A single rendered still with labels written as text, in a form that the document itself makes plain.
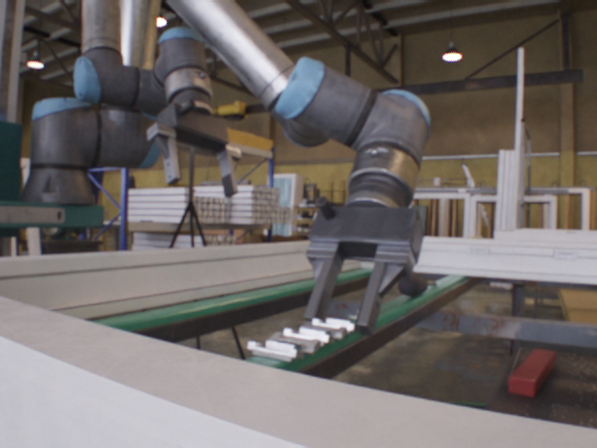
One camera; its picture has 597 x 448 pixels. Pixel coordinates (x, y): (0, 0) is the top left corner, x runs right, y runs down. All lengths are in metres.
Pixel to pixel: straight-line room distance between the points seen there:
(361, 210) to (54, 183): 0.86
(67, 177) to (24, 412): 1.07
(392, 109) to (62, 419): 0.56
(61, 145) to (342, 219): 0.85
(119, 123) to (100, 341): 1.12
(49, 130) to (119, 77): 0.32
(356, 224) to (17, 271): 0.38
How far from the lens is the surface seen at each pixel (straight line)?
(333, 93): 0.64
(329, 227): 0.57
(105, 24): 1.11
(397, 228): 0.54
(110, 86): 1.02
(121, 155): 1.30
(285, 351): 0.42
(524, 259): 1.12
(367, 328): 0.50
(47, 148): 1.27
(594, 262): 1.12
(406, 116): 0.66
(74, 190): 1.24
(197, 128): 0.87
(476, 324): 0.85
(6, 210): 1.17
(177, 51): 0.97
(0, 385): 0.23
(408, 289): 0.72
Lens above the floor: 0.99
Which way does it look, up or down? 1 degrees down
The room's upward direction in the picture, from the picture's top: 1 degrees clockwise
